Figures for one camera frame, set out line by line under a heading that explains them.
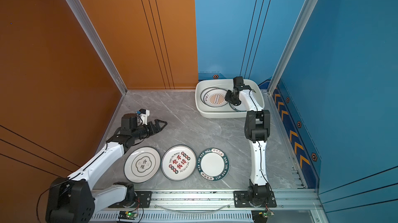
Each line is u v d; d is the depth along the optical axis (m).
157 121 0.76
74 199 0.40
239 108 1.08
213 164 0.85
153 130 0.74
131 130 0.65
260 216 0.70
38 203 0.41
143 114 0.77
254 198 0.65
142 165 0.84
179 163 0.85
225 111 1.07
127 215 0.71
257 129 0.63
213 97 1.12
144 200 0.73
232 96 0.92
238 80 0.87
